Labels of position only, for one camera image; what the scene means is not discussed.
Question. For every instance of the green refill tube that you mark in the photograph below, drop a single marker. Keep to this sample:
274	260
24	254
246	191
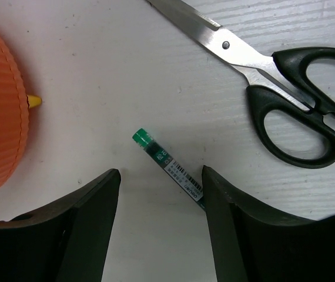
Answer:
171	167

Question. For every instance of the black handled scissors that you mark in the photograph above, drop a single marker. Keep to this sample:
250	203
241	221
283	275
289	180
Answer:
275	82

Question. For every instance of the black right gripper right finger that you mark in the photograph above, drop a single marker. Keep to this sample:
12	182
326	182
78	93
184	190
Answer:
252	241

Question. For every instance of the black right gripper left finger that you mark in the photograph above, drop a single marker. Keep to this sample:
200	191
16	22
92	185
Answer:
65	240

